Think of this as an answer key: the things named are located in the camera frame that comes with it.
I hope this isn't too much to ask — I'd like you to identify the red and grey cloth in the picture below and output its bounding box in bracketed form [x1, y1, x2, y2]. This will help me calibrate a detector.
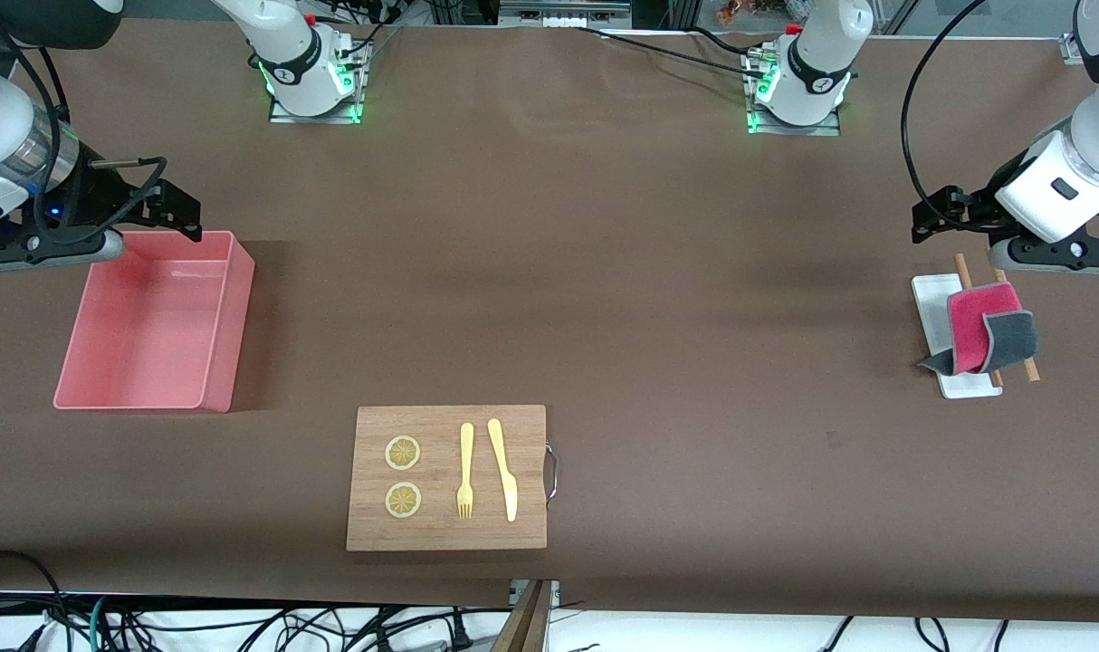
[918, 282, 1040, 377]

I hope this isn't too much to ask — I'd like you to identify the white rectangular tray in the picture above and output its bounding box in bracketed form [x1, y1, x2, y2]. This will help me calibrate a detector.
[912, 274, 1003, 399]

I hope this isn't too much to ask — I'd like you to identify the pink plastic bin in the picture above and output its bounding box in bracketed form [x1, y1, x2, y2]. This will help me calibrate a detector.
[53, 230, 256, 414]

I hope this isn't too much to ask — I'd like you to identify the yellow plastic fork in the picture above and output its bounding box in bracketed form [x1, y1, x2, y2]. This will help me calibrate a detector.
[457, 423, 475, 520]

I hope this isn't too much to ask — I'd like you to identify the yellow plastic knife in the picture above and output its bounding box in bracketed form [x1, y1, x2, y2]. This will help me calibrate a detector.
[487, 418, 519, 523]

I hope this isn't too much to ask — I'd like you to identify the wooden cutting board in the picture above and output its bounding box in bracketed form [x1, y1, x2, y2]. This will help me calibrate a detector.
[346, 405, 548, 551]

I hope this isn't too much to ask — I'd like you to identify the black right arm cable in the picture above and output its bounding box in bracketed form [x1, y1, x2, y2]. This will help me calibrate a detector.
[0, 27, 167, 250]

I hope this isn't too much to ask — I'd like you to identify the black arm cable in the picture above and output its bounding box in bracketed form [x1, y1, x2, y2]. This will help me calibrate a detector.
[0, 27, 167, 250]
[902, 0, 989, 229]

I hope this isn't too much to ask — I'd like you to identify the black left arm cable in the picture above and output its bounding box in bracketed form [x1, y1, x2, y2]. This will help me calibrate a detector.
[902, 0, 989, 229]

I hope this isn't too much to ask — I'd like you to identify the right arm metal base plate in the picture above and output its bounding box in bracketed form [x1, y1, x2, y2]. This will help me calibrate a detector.
[269, 36, 366, 125]

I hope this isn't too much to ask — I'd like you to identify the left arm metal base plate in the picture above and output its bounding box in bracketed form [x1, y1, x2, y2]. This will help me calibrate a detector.
[746, 53, 842, 137]

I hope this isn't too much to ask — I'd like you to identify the black cable across table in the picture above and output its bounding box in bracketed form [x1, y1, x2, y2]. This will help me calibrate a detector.
[575, 25, 760, 77]

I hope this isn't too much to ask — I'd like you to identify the thick black floor cable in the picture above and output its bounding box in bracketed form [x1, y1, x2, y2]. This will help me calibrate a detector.
[0, 550, 66, 652]

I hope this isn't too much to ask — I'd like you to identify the aluminium frame rail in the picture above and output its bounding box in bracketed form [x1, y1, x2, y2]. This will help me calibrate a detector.
[499, 0, 633, 26]

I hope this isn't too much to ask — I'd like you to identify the brown wooden post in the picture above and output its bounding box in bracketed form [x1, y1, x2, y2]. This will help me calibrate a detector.
[493, 580, 555, 652]

